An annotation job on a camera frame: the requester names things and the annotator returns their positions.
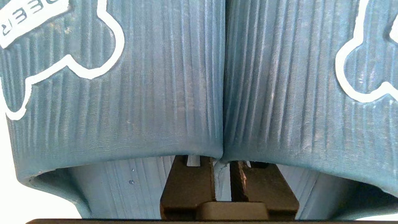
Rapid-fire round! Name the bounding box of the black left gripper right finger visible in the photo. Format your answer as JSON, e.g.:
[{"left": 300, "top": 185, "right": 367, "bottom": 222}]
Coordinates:
[{"left": 230, "top": 161, "right": 299, "bottom": 220}]

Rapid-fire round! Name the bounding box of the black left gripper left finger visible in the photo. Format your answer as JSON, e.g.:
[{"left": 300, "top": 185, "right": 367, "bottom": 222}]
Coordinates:
[{"left": 160, "top": 155, "right": 217, "bottom": 220}]

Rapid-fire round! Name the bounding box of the dark teal rubber slipper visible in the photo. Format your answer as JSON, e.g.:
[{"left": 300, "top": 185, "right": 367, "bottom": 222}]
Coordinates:
[
  {"left": 0, "top": 0, "right": 226, "bottom": 220},
  {"left": 222, "top": 0, "right": 398, "bottom": 220}
]

